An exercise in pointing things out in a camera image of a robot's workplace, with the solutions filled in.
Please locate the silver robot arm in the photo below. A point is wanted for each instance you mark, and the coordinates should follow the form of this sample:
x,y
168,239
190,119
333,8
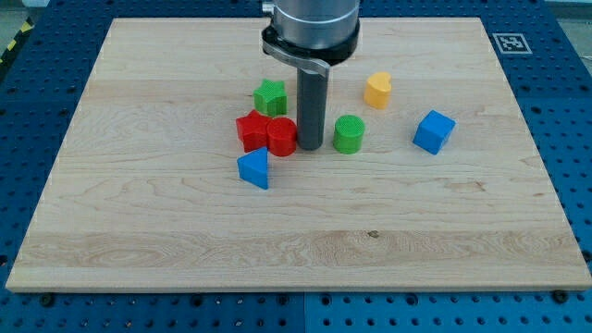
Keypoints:
x,y
311,35

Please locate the yellow black hazard tape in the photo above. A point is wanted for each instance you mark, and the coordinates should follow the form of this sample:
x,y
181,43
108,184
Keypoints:
x,y
17,43

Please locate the red star block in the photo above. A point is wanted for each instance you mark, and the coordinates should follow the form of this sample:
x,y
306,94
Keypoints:
x,y
251,130

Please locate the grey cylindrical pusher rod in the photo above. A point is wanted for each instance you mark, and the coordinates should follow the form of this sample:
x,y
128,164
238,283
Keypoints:
x,y
311,109

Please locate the green cylinder block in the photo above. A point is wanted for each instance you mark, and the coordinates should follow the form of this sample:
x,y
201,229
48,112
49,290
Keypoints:
x,y
348,134

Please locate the wooden board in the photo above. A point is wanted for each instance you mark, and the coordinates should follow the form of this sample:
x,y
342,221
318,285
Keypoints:
x,y
145,195

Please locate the green star block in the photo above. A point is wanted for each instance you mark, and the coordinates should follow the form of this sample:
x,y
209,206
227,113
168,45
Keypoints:
x,y
270,98

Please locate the white fiducial marker tag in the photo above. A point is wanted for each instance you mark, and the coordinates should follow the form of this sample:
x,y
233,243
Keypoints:
x,y
512,43

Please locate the yellow heart block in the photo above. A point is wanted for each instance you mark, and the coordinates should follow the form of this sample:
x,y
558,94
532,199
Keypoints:
x,y
377,90

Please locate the red cylinder block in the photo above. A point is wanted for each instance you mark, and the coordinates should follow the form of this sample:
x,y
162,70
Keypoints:
x,y
281,136

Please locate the blue triangle block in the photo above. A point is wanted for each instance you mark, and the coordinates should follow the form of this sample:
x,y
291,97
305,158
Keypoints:
x,y
253,167

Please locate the blue cube block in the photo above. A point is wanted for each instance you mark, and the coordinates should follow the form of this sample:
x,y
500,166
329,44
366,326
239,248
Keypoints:
x,y
433,132

